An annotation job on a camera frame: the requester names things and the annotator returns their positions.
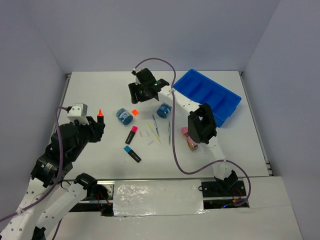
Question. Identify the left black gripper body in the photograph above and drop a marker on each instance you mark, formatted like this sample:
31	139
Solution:
86	132

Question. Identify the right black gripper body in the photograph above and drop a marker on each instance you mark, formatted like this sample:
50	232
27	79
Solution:
143	96

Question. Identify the orange tip black highlighter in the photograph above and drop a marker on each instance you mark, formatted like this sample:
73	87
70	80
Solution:
100	117

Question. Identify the orange highlighter cap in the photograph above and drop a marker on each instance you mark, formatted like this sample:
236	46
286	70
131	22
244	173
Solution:
135	112

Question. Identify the blue cap black highlighter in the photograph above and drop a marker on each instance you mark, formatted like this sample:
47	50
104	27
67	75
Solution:
132	154

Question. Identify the pink cap black highlighter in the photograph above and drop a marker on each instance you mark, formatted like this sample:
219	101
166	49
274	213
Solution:
131	135

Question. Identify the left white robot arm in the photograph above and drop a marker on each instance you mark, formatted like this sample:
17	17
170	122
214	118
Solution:
34	218

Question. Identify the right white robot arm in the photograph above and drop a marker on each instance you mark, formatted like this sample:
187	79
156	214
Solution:
200	119

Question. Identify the right blue jar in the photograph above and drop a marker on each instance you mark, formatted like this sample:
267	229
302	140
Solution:
164	110

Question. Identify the blue jar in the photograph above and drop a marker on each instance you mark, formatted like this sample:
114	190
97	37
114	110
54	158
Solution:
124	116
164	110

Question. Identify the left blue jar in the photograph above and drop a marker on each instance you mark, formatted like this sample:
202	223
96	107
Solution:
124	116

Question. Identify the yellow thin pen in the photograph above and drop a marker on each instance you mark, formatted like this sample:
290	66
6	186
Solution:
154	133

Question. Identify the green thin pen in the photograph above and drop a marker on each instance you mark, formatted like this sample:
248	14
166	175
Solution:
169	132

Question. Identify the blue thin pen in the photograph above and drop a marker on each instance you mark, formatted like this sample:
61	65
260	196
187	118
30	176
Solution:
156	126

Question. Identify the blue compartment tray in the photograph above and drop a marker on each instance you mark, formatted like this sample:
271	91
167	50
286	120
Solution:
201	89

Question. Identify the pink cap glue tube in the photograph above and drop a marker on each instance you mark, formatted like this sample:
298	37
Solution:
191	144

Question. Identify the silver foil plate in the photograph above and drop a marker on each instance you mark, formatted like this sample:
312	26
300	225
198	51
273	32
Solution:
157	198

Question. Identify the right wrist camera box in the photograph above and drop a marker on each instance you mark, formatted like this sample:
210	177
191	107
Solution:
134	72

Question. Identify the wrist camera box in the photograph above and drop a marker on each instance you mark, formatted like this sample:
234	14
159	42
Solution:
78	114
134	72

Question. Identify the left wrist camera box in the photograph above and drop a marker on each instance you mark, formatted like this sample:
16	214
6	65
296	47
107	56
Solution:
78	114

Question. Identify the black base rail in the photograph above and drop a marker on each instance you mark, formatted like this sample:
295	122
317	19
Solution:
215	196

